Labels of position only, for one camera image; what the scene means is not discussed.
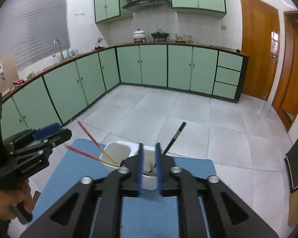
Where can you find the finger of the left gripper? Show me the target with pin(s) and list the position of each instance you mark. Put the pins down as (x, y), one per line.
(43, 133)
(51, 141)

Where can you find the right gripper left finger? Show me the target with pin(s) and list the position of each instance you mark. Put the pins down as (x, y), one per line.
(92, 207)

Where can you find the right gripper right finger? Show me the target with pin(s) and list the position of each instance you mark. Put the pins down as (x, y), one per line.
(207, 207)

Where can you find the red-handled bamboo chopstick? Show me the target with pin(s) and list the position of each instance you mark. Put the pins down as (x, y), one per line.
(96, 143)

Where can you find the red orange bamboo chopstick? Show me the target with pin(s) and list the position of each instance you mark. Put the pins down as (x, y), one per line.
(77, 151)

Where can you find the black chopstick silver band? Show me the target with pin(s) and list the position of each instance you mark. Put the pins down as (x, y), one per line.
(175, 137)

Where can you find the green lower kitchen cabinets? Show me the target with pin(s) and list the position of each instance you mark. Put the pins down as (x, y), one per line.
(60, 92)

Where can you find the person's left hand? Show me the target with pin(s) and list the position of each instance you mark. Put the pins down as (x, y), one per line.
(11, 197)

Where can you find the blue table cloth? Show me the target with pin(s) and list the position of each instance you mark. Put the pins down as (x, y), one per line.
(150, 215)

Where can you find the red cloth on counter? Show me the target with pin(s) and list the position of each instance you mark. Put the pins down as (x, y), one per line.
(18, 82)

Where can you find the cardboard panel with switches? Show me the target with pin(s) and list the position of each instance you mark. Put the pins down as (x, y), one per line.
(8, 73)

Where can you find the grey window blind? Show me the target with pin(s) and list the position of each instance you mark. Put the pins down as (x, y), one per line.
(28, 29)

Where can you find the small kettle on counter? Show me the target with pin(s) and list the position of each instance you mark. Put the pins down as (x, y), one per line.
(99, 44)

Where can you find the white cooking pot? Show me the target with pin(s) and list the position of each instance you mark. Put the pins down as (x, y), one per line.
(139, 36)

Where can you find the brown wooden door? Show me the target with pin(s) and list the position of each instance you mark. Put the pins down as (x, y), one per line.
(260, 24)
(285, 101)

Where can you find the black wok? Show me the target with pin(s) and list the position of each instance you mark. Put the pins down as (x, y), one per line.
(160, 35)

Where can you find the glass jars on counter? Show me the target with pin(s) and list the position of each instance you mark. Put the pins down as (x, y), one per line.
(185, 38)

